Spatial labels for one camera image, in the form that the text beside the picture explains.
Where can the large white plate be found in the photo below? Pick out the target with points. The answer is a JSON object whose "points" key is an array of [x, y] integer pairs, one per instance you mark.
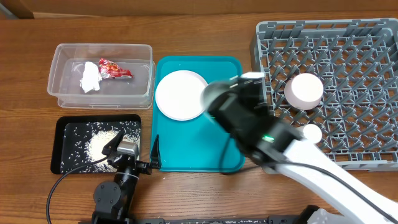
{"points": [[178, 95]]}

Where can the pink white bowl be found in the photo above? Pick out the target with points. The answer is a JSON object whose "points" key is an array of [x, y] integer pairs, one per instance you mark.
{"points": [[304, 91]]}

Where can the clear plastic bin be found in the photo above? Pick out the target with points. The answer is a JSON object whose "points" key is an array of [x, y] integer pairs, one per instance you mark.
{"points": [[134, 93]]}

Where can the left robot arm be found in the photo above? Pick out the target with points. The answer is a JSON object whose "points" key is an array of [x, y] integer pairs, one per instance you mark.
{"points": [[113, 198]]}

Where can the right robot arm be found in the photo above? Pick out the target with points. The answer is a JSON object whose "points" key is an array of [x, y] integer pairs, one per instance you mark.
{"points": [[240, 107]]}

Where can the red ketchup packet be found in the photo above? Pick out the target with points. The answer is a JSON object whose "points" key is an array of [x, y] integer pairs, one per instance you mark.
{"points": [[111, 70]]}

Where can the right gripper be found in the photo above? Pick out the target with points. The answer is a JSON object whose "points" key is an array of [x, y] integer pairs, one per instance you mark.
{"points": [[265, 104]]}

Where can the small white cup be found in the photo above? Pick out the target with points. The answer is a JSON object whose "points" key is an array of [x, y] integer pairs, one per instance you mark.
{"points": [[312, 132]]}

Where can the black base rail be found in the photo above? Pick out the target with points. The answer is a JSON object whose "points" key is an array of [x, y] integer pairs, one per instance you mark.
{"points": [[273, 219]]}

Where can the pile of rice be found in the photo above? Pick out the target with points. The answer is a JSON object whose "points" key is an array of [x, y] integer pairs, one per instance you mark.
{"points": [[83, 142]]}

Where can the white napkin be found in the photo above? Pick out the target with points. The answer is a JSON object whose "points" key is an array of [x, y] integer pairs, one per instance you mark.
{"points": [[91, 78]]}

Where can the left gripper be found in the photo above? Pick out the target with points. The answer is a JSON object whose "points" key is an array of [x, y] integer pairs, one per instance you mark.
{"points": [[147, 167]]}

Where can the teal serving tray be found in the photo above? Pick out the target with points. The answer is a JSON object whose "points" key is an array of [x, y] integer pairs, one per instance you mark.
{"points": [[199, 144]]}

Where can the black tray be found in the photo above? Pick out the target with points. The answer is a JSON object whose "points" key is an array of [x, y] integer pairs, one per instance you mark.
{"points": [[62, 122]]}

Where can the grey dishwasher rack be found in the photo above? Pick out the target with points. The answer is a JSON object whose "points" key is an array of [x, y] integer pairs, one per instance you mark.
{"points": [[356, 60]]}

